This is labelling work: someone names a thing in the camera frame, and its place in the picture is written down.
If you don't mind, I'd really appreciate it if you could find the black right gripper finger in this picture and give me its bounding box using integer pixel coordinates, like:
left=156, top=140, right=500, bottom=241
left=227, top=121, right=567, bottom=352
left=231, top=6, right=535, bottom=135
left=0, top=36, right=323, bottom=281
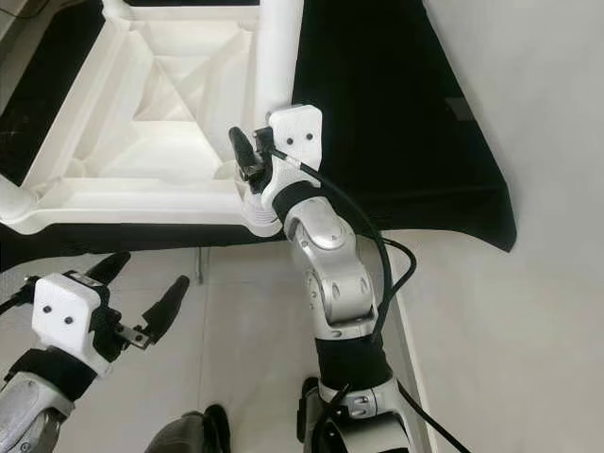
left=228, top=126, right=265, bottom=185

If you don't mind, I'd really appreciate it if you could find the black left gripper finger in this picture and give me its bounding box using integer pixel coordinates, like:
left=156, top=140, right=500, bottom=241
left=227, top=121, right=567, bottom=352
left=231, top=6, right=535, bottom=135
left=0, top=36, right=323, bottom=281
left=90, top=250, right=133, bottom=284
left=146, top=276, right=192, bottom=343

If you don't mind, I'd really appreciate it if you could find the white plastic table top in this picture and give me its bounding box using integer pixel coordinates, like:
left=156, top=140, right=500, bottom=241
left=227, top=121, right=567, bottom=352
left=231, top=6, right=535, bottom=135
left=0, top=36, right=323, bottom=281
left=0, top=5, right=284, bottom=237

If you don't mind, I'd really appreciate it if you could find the black floor mat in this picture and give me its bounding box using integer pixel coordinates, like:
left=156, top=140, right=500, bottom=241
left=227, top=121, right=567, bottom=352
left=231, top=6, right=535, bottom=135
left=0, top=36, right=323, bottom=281
left=0, top=0, right=518, bottom=275

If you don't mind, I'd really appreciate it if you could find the grey tape strip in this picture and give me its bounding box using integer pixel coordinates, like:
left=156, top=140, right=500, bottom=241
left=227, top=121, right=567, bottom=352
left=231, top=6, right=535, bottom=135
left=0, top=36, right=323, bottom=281
left=445, top=94, right=478, bottom=124

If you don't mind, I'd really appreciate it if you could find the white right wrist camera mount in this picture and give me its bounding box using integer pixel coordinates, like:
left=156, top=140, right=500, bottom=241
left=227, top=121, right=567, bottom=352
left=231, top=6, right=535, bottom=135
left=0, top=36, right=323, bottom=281
left=260, top=104, right=325, bottom=213

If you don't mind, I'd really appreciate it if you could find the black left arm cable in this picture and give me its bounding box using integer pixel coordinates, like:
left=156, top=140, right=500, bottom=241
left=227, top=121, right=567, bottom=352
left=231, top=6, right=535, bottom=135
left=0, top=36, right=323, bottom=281
left=0, top=283, right=39, bottom=317

